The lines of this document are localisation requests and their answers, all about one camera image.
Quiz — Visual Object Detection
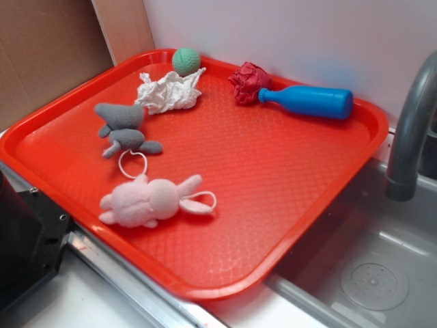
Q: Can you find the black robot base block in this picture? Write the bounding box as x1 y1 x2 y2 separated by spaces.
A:
1 174 71 314

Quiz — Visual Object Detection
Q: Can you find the crumpled white paper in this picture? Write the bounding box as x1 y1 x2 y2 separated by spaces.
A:
135 68 206 115

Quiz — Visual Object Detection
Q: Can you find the crumpled red paper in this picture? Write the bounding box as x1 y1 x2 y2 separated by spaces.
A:
228 61 272 105

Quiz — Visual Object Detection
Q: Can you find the red plastic tray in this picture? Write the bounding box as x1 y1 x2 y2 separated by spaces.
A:
1 49 389 301

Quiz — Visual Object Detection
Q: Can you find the pink plush bunny toy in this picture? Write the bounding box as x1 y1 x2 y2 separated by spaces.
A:
98 174 217 228

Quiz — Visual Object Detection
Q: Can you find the grey plush elephant toy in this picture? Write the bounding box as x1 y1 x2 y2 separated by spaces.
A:
94 103 163 179

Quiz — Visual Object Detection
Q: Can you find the green rubber ball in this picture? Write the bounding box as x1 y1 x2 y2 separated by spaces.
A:
172 47 201 77

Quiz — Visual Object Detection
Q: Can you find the blue plastic bottle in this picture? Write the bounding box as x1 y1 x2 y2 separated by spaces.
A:
258 85 354 120

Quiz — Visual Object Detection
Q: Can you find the grey sink faucet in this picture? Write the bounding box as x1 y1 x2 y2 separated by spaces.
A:
384 52 436 202

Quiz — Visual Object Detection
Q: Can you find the grey plastic sink basin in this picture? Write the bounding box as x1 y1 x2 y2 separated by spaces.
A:
266 160 436 327

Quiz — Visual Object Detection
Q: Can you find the brown cardboard panel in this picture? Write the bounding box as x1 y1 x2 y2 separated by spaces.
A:
1 1 154 131

